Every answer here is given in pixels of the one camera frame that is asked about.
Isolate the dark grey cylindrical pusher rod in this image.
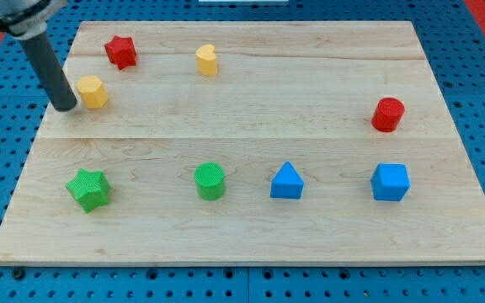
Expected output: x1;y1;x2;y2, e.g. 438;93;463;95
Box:
19;32;77;112

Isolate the yellow hexagon block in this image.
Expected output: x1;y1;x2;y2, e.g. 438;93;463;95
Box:
76;76;109;109

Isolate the yellow heart block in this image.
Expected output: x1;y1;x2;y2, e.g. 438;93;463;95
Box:
195;44;218;77

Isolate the red star block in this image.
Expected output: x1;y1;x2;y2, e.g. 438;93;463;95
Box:
104;35;136;70

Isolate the green star block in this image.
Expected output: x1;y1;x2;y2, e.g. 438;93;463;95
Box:
65;168;110;213

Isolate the light wooden board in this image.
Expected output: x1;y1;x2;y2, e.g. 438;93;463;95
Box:
0;21;485;267

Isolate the green cylinder block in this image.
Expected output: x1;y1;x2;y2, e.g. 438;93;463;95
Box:
195;162;226;201

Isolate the blue triangle block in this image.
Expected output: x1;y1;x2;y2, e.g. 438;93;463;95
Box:
269;162;304;199

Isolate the red cylinder block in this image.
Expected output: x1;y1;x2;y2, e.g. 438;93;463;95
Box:
371;98;405;132

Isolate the blue cube block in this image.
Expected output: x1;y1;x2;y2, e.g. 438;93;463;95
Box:
370;162;410;202

